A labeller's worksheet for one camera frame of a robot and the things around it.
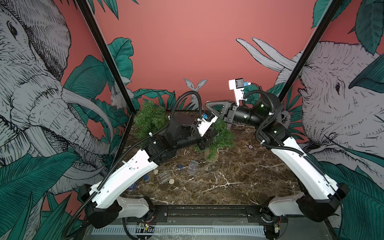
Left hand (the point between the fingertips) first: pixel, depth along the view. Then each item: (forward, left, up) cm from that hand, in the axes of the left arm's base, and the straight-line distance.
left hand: (214, 128), depth 60 cm
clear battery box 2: (+1, +9, -40) cm, 41 cm away
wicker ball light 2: (-8, +22, -38) cm, 44 cm away
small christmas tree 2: (+8, -9, -20) cm, 24 cm away
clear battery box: (-5, +27, -39) cm, 48 cm away
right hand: (0, +4, +13) cm, 13 cm away
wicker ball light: (-2, +32, -39) cm, 50 cm away
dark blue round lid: (-10, +44, -40) cm, 60 cm away
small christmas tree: (+17, +31, -12) cm, 37 cm away
